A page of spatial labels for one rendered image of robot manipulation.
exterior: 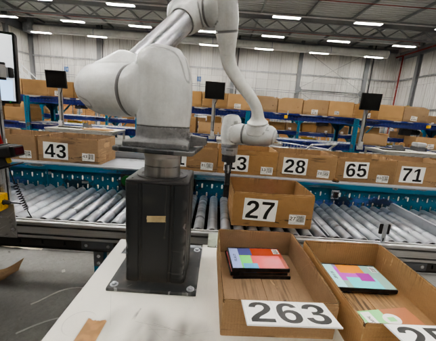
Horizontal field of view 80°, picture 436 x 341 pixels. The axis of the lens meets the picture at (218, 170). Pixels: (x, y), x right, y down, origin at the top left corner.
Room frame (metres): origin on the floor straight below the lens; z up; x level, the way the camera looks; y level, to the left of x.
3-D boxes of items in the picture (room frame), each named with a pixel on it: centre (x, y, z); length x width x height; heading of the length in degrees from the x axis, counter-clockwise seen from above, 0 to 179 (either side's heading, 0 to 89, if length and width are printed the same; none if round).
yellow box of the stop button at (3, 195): (1.03, 0.90, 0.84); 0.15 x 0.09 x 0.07; 91
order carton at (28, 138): (1.81, 1.38, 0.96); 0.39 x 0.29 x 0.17; 90
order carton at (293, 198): (1.33, -0.27, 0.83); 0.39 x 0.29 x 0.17; 93
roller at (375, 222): (1.38, -0.90, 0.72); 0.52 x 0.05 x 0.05; 1
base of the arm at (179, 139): (0.78, 0.15, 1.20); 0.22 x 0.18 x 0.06; 86
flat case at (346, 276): (0.77, -0.48, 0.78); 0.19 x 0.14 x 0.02; 92
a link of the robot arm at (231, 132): (1.39, -0.06, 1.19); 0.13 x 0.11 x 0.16; 66
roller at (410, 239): (1.39, -0.96, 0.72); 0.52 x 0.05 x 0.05; 1
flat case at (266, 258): (0.82, -0.15, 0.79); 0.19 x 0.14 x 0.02; 96
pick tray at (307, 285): (0.73, -0.16, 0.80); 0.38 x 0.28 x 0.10; 2
